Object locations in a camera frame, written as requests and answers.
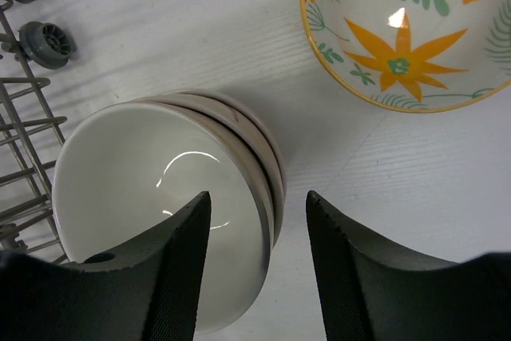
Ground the beige floral bowl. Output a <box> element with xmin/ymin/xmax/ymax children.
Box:
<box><xmin>52</xmin><ymin>101</ymin><xmax>278</xmax><ymax>333</ymax></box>
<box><xmin>160</xmin><ymin>89</ymin><xmax>287</xmax><ymax>236</ymax></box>
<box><xmin>133</xmin><ymin>93</ymin><xmax>283</xmax><ymax>239</ymax></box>

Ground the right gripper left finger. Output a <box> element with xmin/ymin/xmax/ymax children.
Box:
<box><xmin>1</xmin><ymin>192</ymin><xmax>211</xmax><ymax>340</ymax></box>

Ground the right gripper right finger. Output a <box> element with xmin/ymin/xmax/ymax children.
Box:
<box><xmin>306</xmin><ymin>191</ymin><xmax>510</xmax><ymax>340</ymax></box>

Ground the grey wire dish rack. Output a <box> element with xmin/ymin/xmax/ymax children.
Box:
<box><xmin>1</xmin><ymin>0</ymin><xmax>73</xmax><ymax>264</ymax></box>

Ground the beige floral bowl back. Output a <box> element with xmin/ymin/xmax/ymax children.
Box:
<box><xmin>52</xmin><ymin>101</ymin><xmax>278</xmax><ymax>333</ymax></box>

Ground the white green floral bowl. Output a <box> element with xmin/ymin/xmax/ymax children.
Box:
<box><xmin>300</xmin><ymin>0</ymin><xmax>510</xmax><ymax>113</ymax></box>

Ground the beige floral bowl front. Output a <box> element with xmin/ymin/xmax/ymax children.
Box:
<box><xmin>160</xmin><ymin>89</ymin><xmax>287</xmax><ymax>236</ymax></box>

